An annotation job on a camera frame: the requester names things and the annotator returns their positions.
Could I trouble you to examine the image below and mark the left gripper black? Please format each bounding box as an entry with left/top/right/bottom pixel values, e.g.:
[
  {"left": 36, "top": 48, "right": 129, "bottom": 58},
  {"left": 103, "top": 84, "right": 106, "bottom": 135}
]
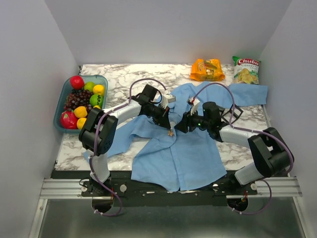
[{"left": 147, "top": 103, "right": 171, "bottom": 129}]

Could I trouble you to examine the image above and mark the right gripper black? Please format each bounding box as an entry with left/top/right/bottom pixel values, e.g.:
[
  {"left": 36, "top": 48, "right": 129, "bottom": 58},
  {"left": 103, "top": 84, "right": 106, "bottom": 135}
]
[{"left": 174, "top": 107, "right": 211, "bottom": 133}]

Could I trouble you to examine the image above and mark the light blue button shirt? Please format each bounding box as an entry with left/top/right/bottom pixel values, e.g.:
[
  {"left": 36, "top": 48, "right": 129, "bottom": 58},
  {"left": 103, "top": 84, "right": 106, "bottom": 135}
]
[{"left": 107, "top": 82, "right": 268, "bottom": 192}]

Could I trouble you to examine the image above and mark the black brooch box red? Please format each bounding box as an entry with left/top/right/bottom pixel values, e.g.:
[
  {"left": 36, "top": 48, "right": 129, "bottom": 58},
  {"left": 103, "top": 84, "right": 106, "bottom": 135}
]
[{"left": 218, "top": 106, "right": 244, "bottom": 124}]

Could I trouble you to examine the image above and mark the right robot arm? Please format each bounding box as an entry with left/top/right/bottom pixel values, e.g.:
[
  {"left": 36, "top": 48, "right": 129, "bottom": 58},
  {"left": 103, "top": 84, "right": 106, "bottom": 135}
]
[{"left": 175, "top": 102, "right": 294, "bottom": 194}]

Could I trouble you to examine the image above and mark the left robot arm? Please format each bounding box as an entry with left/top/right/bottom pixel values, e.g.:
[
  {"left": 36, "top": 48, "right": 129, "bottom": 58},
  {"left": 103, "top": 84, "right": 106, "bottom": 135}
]
[{"left": 79, "top": 84, "right": 176, "bottom": 196}]

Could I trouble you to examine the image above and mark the orange mango gummy bag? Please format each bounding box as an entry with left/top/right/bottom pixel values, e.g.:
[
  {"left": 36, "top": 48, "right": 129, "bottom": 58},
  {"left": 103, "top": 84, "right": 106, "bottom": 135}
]
[{"left": 190, "top": 59, "right": 225, "bottom": 82}]

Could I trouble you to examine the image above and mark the green toy lime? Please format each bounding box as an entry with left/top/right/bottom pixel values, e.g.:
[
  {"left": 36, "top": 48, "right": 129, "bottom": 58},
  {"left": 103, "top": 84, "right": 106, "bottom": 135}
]
[
  {"left": 90, "top": 94, "right": 104, "bottom": 107},
  {"left": 84, "top": 81, "right": 95, "bottom": 92}
]

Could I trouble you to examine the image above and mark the orange toy fruit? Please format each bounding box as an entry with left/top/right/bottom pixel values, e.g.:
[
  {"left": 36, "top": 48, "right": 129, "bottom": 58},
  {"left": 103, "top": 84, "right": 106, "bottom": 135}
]
[
  {"left": 76, "top": 118, "right": 87, "bottom": 130},
  {"left": 93, "top": 84, "right": 105, "bottom": 96}
]

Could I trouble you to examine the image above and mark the yellow toy lemon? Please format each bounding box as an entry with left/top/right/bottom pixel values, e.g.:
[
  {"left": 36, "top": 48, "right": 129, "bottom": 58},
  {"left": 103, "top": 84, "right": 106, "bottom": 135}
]
[{"left": 74, "top": 106, "right": 88, "bottom": 119}]

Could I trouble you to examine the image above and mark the green cassava chips bag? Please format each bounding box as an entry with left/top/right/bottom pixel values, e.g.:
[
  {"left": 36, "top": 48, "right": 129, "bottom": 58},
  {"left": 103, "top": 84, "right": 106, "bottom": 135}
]
[{"left": 232, "top": 56, "right": 261, "bottom": 85}]

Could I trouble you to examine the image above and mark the dark toy grape bunch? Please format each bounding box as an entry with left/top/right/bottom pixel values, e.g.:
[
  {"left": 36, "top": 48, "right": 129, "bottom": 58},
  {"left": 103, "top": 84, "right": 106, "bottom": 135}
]
[{"left": 63, "top": 89, "right": 93, "bottom": 111}]

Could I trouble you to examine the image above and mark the red toy apple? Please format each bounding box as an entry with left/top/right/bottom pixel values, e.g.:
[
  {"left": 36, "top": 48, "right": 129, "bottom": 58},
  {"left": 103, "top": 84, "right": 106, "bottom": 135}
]
[{"left": 69, "top": 75, "right": 85, "bottom": 90}]

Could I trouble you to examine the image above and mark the pink toy dragon fruit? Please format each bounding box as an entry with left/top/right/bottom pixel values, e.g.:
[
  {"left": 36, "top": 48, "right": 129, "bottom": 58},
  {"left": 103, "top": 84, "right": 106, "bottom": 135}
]
[{"left": 60, "top": 111, "right": 78, "bottom": 129}]

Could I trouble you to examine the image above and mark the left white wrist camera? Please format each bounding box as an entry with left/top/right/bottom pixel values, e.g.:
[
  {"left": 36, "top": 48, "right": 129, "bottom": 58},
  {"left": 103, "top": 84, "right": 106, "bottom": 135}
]
[{"left": 161, "top": 94, "right": 176, "bottom": 109}]

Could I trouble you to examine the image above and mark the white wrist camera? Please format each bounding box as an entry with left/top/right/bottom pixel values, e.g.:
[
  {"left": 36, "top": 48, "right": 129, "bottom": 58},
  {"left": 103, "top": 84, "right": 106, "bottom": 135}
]
[
  {"left": 187, "top": 97, "right": 200, "bottom": 116},
  {"left": 161, "top": 94, "right": 176, "bottom": 109}
]

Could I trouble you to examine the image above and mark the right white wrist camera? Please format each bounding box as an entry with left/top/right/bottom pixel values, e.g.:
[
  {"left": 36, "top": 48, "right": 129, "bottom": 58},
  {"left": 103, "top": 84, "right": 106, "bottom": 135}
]
[{"left": 187, "top": 97, "right": 200, "bottom": 116}]

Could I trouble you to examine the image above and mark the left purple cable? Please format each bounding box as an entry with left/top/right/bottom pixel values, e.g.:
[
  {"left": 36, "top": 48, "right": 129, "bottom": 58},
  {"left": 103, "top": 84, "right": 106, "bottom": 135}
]
[{"left": 89, "top": 78, "right": 168, "bottom": 216}]

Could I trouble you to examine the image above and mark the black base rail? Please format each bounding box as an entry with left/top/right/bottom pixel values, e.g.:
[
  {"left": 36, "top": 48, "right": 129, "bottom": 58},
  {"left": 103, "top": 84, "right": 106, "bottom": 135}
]
[{"left": 46, "top": 171, "right": 257, "bottom": 207}]

